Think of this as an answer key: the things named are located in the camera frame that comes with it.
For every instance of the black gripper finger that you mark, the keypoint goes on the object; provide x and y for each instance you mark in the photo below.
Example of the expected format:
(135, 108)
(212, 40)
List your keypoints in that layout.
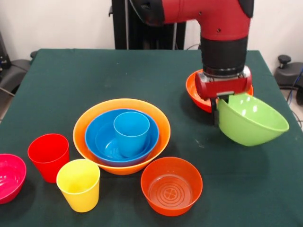
(215, 113)
(226, 98)

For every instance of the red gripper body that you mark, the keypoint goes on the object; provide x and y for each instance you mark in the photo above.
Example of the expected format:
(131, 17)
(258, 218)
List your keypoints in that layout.
(222, 88)

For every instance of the green bowl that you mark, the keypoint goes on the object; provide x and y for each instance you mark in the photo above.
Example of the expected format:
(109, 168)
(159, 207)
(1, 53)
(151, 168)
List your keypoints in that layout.
(251, 127)

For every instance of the blue cup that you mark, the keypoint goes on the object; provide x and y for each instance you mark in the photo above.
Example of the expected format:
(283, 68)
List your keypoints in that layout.
(131, 139)

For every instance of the large orange bowl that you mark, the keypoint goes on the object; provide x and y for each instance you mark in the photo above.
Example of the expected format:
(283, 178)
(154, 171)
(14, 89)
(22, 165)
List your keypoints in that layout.
(123, 169)

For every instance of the small blue bowl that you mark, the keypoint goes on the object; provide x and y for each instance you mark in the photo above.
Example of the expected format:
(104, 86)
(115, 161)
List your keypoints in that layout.
(106, 142)

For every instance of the large blue bowl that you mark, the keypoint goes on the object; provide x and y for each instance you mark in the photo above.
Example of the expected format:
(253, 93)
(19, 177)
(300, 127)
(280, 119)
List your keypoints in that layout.
(94, 132)

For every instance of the pink bowl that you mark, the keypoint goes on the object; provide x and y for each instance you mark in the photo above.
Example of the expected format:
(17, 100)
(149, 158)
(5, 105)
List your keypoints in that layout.
(10, 177)

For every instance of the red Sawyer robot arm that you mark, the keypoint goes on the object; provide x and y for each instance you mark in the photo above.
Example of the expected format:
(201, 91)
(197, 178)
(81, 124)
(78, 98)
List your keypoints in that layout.
(213, 28)

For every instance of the wide red bowl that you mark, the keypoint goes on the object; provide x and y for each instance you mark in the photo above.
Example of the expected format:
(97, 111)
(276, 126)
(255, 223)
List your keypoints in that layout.
(193, 92)

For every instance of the black caster base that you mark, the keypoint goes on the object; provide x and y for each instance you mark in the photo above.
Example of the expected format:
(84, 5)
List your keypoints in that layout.
(16, 68)
(287, 73)

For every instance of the small red bowl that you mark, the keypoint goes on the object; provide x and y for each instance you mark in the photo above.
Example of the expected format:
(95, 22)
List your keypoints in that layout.
(171, 172)

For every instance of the dark green tablecloth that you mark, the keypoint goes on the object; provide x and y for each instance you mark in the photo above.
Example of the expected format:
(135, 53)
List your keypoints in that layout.
(142, 71)

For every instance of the yellow cup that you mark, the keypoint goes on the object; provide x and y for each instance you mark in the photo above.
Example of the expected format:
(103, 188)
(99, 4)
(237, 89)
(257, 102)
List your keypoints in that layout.
(79, 189)

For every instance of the red cup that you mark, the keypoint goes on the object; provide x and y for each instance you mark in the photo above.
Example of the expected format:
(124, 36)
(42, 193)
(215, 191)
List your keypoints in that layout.
(48, 163)

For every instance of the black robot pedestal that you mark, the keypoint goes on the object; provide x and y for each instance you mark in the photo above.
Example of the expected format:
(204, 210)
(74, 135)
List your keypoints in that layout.
(132, 30)

